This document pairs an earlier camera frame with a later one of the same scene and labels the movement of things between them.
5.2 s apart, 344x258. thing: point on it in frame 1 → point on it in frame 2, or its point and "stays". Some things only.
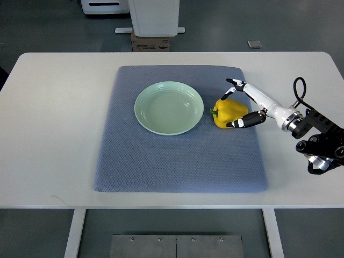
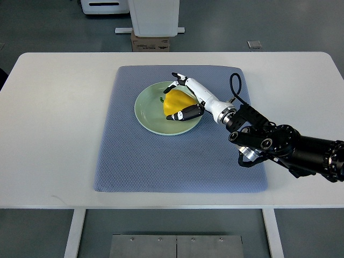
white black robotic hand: x=286 y=118 → x=221 y=110
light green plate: x=168 y=108 stays
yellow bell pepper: x=228 y=110 → x=176 y=100
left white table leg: x=72 y=246 stays
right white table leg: x=273 y=233 stays
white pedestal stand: x=153 y=18 stays
